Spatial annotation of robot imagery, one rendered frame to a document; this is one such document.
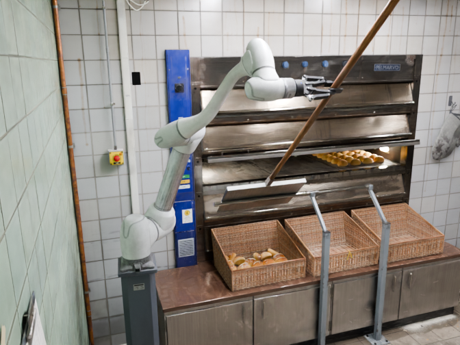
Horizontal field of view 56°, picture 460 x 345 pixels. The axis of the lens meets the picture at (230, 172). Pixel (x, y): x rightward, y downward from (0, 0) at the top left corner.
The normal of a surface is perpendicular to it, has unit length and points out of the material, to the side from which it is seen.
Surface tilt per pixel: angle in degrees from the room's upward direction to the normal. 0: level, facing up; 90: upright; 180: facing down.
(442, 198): 90
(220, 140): 70
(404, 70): 90
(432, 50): 90
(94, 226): 90
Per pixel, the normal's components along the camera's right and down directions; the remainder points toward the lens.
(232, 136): 0.29, -0.11
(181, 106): 0.31, 0.24
